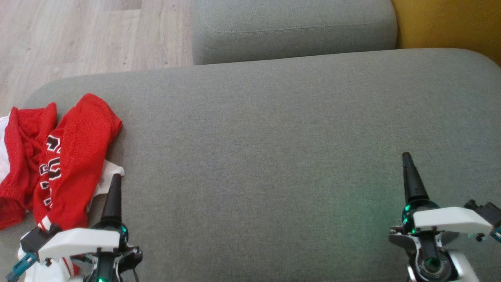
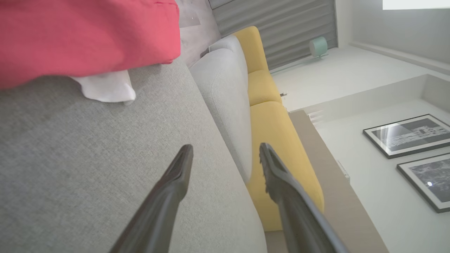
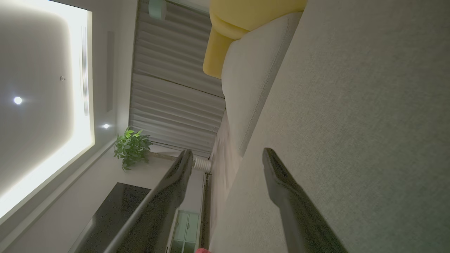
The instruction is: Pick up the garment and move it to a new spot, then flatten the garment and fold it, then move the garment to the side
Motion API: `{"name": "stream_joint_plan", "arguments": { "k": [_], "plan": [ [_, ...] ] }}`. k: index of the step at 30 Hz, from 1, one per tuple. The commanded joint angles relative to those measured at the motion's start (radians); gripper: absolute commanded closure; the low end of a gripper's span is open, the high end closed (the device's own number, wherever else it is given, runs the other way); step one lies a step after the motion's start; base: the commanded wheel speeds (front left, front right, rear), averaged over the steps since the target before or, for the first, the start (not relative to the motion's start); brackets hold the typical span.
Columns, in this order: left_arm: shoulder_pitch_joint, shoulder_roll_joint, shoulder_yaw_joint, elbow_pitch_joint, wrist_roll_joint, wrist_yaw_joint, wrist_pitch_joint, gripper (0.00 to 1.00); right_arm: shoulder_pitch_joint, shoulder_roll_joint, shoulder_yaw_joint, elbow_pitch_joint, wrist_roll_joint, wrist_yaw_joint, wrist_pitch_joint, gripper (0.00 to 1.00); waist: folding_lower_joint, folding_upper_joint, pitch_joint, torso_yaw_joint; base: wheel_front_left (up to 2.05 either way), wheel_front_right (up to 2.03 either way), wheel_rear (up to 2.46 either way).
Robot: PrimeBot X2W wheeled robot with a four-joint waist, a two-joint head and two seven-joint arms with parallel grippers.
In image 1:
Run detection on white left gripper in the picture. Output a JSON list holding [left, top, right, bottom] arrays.
[[38, 174, 143, 282]]

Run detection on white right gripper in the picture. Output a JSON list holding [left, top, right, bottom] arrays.
[[389, 152, 494, 282]]

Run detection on red Bulls jersey shirt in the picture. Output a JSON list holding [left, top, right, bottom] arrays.
[[18, 93, 126, 282]]

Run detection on red shorts with white stripe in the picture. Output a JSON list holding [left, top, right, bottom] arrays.
[[0, 103, 58, 231]]

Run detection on grey fabric sofa seat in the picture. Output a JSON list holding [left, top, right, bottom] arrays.
[[0, 48, 501, 282]]

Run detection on mustard yellow cushion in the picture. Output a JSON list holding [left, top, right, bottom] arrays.
[[391, 0, 501, 67]]

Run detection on grey fabric sofa cushion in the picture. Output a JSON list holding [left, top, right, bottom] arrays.
[[191, 0, 398, 65]]

